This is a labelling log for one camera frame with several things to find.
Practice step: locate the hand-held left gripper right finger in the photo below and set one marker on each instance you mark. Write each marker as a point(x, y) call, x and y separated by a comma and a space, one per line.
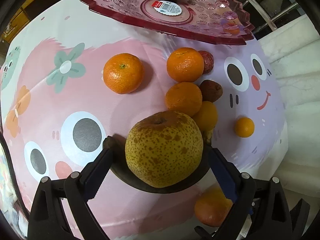
point(225, 180)

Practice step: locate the brown-spotted yellow pear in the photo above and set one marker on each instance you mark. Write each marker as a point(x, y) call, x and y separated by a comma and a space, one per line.
point(163, 148)

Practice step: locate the orange with green stem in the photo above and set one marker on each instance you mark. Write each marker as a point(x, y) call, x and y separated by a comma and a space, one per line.
point(123, 73)

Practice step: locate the cartoon printed pink tablecloth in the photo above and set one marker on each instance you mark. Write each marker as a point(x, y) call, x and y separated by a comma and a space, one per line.
point(75, 92)

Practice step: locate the large orange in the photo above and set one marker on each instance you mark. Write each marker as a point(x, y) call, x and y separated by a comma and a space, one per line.
point(183, 98)
point(185, 65)

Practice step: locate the brown wrinkled round fruit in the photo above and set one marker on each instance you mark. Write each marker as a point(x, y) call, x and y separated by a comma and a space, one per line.
point(212, 91)

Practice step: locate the yellow wooden cabinet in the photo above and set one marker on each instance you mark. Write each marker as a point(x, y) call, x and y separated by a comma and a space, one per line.
point(17, 17)

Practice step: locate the small yellowish orange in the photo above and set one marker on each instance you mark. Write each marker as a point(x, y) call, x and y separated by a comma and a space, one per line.
point(207, 116)

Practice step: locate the dark red round fruit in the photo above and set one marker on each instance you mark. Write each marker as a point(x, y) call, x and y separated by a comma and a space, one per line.
point(208, 61)

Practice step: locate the pink plastic tray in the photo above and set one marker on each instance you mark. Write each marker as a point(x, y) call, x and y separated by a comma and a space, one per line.
point(125, 7)

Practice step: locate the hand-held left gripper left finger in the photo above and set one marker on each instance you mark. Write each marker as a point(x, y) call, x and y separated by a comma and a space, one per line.
point(97, 177)

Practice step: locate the red yellow apple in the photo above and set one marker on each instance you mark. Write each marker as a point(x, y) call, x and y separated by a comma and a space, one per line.
point(211, 208)

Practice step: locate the tiny round orange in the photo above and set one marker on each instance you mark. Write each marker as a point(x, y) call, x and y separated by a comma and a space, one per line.
point(244, 127)

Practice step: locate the metal railing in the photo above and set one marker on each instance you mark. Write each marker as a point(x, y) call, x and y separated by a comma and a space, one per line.
point(272, 7)

